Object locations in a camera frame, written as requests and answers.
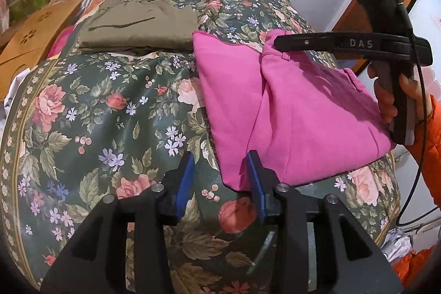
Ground person's right hand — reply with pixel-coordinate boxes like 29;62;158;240
367;63;432;125

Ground wooden lap desk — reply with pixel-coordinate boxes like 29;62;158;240
0;0;84;100

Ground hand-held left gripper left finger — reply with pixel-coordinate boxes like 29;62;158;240
41;152;196;294

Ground floral blanket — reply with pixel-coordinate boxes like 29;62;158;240
0;0;402;294

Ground orange jacket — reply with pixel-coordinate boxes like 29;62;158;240
393;243;441;288

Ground pink pants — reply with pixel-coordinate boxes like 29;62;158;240
191;29;397;193

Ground white cloth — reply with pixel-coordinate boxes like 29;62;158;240
0;68;30;119
381;228;414;262

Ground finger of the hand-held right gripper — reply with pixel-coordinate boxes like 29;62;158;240
275;32;337;53

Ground olive green pants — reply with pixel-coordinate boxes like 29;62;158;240
77;0;204;57

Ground magenta cloth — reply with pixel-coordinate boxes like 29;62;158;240
46;26;78;59

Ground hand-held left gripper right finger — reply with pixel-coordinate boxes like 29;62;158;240
245;150;404;294

